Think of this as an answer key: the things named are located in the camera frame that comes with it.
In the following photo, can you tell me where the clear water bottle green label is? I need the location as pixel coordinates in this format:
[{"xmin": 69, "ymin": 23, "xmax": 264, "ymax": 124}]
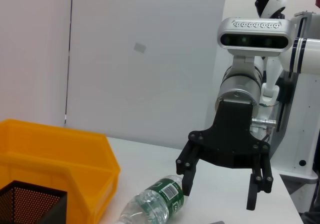
[{"xmin": 113, "ymin": 174, "xmax": 186, "ymax": 224}]

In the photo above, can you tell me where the person in dark clothes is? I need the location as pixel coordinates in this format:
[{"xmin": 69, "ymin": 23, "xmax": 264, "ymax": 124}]
[{"xmin": 299, "ymin": 203, "xmax": 320, "ymax": 224}]

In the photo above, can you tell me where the black mesh pen holder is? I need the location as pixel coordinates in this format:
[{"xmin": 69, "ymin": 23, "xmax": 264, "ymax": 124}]
[{"xmin": 0, "ymin": 180, "xmax": 68, "ymax": 224}]

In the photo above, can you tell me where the yellow plastic storage bin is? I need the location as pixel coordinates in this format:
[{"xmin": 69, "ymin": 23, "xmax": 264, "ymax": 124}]
[{"xmin": 0, "ymin": 118, "xmax": 121, "ymax": 224}]

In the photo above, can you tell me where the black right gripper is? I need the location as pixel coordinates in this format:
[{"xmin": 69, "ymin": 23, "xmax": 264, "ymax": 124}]
[{"xmin": 174, "ymin": 97, "xmax": 273, "ymax": 211}]

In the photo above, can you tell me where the silver connector plug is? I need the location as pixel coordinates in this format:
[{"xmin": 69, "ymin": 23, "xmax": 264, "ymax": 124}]
[{"xmin": 251, "ymin": 117, "xmax": 277, "ymax": 130}]

